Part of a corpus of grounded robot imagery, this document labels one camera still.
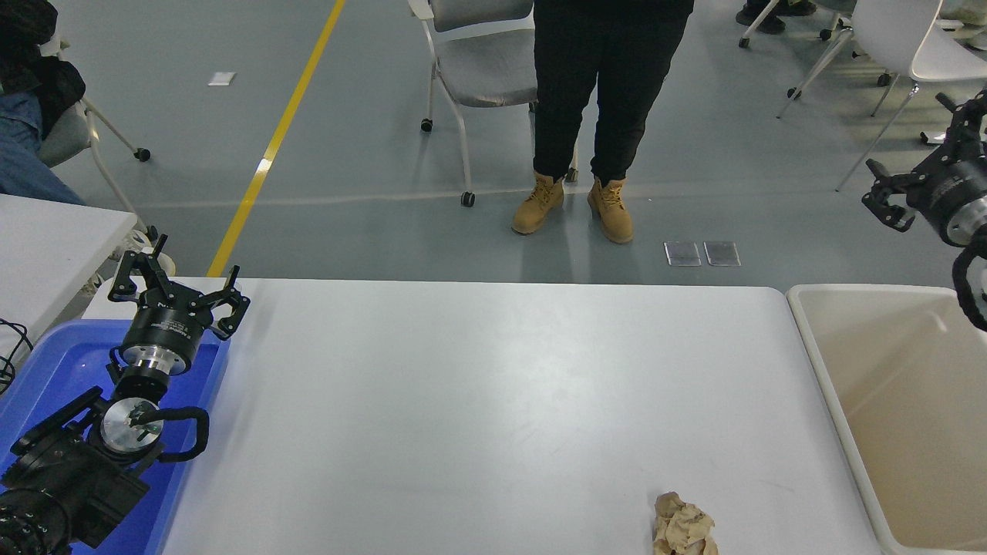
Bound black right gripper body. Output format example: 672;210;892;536
916;153;987;241

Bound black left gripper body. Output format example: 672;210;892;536
120;295;214;365

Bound blue plastic tray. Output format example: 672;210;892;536
0;320;232;555

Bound white side table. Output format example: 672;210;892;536
0;194;138;363

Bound white plastic shell chair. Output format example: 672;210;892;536
775;0;987;192

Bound white-framed wheeled chair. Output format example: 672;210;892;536
35;23;159;244

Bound white-legged wheeled chair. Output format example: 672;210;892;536
738;0;853;49

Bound person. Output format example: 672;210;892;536
736;0;817;34
0;0;86;207
512;0;695;244

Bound large pale plastic bin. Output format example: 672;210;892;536
787;284;987;555

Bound grey padded wheeled chair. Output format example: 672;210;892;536
406;0;579;207

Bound crumpled tan paper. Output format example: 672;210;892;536
652;492;719;555

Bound thin black cable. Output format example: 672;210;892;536
0;318;33;394

